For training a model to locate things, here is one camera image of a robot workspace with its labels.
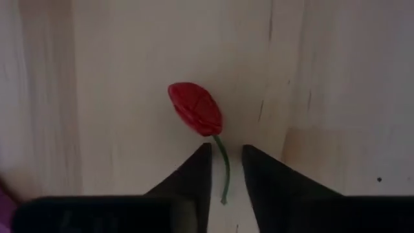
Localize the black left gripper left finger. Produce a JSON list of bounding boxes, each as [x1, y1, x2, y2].
[[144, 142, 213, 233]]

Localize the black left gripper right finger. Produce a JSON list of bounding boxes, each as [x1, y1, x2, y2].
[[241, 144, 343, 233]]

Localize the red toy cherry with stem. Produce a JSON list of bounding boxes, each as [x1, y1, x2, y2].
[[167, 82, 231, 205]]

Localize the purple folded cloth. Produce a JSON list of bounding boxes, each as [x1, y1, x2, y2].
[[0, 181, 19, 233]]

